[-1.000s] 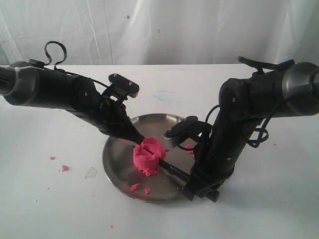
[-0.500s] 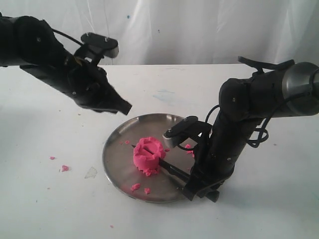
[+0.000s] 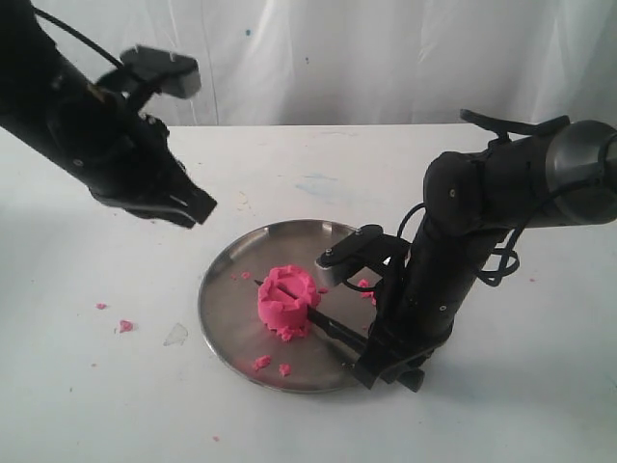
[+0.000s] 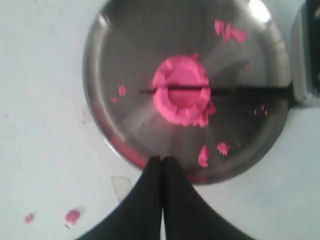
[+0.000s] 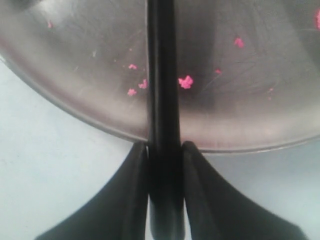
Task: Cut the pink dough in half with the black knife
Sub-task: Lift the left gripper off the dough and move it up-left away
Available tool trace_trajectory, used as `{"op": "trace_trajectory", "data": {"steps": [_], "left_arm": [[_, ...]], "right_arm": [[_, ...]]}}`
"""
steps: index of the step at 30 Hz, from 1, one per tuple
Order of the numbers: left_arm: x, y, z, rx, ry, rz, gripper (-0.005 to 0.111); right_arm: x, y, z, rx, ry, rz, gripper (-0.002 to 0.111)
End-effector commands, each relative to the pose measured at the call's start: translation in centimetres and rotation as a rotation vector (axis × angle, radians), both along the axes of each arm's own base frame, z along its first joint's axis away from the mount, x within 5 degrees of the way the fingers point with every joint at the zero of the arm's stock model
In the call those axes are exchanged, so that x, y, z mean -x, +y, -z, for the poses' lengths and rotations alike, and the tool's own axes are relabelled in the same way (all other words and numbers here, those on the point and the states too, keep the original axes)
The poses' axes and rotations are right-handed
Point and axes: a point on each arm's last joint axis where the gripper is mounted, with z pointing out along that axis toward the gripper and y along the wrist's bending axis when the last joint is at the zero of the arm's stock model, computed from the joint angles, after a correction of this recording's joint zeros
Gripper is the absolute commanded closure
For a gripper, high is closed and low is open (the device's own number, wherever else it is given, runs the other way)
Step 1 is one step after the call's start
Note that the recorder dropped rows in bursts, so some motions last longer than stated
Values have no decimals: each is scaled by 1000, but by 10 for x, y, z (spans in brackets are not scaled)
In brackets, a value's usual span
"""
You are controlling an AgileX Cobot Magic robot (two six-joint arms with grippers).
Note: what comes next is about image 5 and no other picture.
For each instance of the round steel plate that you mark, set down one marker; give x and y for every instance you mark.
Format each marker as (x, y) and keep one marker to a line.
(255, 66)

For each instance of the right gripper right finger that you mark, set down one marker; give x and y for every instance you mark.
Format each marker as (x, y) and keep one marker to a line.
(217, 211)

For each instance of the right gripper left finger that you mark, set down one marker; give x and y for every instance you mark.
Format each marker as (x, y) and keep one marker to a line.
(118, 211)

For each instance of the black knife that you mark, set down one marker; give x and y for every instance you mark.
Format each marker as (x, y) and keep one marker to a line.
(164, 143)

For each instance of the pink crumb cluster right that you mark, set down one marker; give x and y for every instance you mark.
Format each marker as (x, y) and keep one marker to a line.
(186, 83)

